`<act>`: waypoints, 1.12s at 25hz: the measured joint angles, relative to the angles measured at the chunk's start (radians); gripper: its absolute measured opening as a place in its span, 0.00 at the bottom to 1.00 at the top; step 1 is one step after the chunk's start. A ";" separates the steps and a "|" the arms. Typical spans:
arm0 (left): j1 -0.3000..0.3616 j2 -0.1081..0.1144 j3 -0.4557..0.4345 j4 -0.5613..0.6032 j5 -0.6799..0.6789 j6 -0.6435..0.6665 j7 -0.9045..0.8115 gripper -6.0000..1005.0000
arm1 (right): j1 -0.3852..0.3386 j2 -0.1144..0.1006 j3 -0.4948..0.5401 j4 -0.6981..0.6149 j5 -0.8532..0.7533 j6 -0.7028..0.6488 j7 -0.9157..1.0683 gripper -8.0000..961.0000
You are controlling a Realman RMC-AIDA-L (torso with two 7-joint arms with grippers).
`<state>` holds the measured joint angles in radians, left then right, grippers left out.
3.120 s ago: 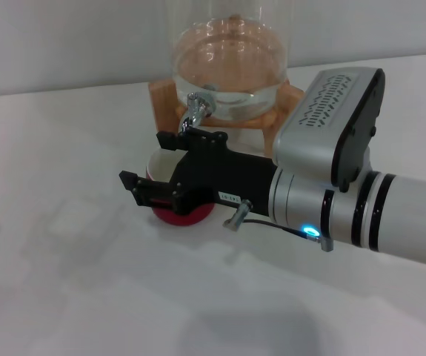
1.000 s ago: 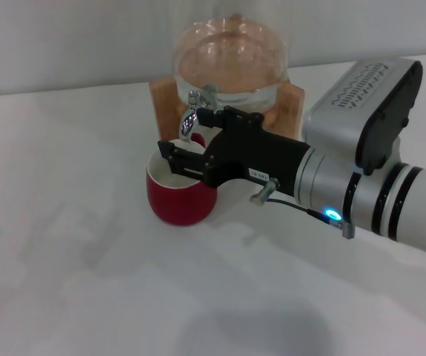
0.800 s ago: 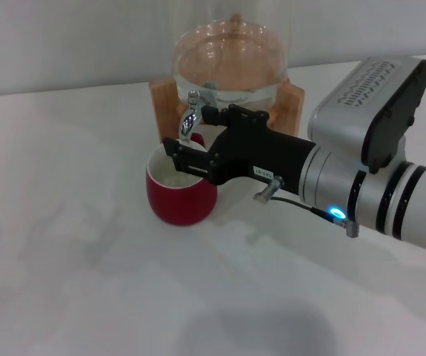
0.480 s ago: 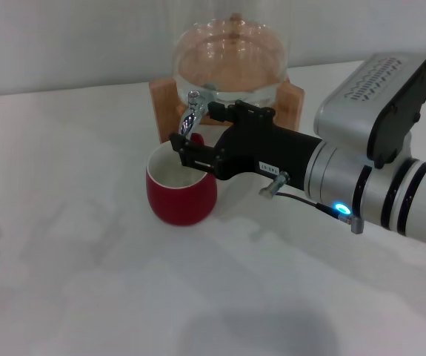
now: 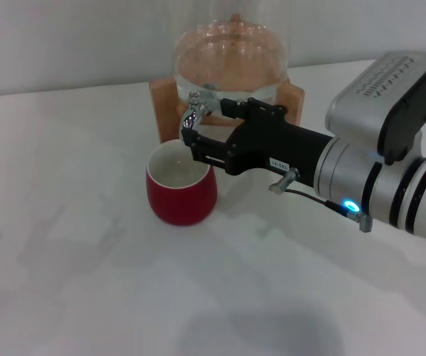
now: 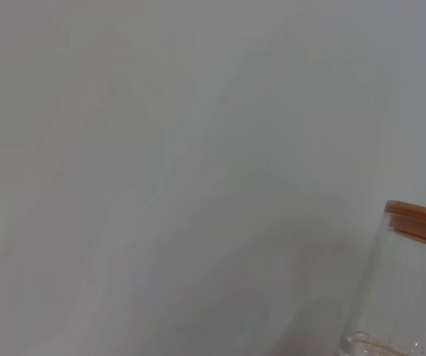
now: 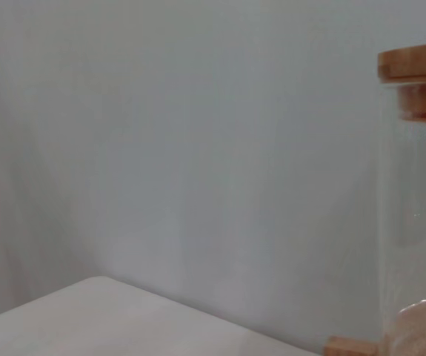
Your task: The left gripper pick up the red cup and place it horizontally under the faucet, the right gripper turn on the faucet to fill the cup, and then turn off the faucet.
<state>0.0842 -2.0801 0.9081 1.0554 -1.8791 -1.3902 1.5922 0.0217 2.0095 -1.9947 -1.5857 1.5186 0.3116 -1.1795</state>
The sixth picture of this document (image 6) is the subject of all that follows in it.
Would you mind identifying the round wooden jar lid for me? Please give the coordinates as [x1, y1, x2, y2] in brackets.
[385, 200, 426, 252]

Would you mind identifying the glass water dispenser jar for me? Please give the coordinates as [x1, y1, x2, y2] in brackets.
[340, 207, 426, 356]

